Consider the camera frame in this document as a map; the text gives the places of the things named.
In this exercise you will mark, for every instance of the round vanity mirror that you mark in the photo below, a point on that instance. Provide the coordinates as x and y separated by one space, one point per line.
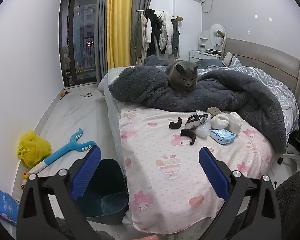
215 33

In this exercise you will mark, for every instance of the yellow curtain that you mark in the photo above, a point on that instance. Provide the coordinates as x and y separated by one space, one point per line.
118 25

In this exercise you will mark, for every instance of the yellow duck toy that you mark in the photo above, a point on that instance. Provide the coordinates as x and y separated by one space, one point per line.
26 175

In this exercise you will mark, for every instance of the white puffer jacket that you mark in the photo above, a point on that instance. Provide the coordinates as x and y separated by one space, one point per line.
168 35

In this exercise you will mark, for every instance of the black curved plastic piece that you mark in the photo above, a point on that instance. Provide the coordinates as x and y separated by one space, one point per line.
175 125
186 132

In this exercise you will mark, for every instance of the beige padded headboard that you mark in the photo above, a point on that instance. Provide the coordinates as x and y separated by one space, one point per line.
265 55

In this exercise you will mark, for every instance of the blue wet wipe packet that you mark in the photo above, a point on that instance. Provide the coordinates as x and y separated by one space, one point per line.
222 136

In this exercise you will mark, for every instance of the dark grey fleece blanket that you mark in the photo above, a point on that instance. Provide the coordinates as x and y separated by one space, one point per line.
215 92

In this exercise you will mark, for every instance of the dark grey hanging vest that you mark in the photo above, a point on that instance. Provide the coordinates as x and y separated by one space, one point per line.
175 37

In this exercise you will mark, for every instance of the blue white patterned duvet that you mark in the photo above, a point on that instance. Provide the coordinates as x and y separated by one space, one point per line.
272 77

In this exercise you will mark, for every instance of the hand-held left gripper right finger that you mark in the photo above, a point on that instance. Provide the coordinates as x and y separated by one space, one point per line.
213 172

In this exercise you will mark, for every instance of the white hanging shirt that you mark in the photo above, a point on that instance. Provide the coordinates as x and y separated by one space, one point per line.
148 33

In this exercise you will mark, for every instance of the glass balcony door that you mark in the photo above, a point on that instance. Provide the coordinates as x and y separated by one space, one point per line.
77 42

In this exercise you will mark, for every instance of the beige pillow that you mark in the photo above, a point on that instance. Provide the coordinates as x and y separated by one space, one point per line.
227 58

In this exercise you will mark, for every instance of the blue printed food bag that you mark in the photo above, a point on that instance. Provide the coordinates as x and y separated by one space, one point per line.
2 202

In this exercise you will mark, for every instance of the olive hanging coat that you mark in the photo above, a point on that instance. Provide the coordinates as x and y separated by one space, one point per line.
139 40

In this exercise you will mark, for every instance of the grey fleece garment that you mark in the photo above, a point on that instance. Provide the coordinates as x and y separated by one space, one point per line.
290 192

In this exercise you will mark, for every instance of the white dresser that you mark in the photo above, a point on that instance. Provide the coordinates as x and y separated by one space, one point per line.
196 55

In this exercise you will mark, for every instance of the yellow plastic bag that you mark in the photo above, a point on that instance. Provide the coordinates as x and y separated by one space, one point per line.
33 150

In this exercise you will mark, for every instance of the grey cat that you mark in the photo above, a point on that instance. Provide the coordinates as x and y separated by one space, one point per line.
182 80

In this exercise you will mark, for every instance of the white flat insole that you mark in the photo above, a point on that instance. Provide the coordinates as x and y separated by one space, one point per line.
86 94

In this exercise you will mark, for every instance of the white chair base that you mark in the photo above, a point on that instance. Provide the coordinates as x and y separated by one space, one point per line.
293 153

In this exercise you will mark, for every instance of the blue forked plush toy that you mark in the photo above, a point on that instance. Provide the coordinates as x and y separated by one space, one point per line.
57 152

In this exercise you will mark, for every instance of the small orange tool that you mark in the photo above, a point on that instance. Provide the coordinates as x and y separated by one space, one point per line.
63 94

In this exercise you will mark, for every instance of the dark teal trash bin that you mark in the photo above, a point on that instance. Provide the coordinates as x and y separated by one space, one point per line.
110 180

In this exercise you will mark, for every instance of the clear bubble wrap roll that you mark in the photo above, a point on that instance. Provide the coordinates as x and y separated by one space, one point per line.
203 130

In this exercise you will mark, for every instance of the black and white packet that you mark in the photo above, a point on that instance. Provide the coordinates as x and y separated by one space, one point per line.
193 121

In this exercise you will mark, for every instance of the light grey mattress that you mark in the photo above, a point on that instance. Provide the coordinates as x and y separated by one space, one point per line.
112 110

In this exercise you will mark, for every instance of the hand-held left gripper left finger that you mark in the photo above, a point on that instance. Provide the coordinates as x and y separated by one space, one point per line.
86 172

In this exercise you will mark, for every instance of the white paper ball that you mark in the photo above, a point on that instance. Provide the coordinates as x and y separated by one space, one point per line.
220 122
235 123

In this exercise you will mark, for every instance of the clothes rack rod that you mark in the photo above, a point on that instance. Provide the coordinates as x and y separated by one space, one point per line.
138 10

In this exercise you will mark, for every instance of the pink printed bed sheet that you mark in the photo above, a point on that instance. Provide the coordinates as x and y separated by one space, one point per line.
165 142

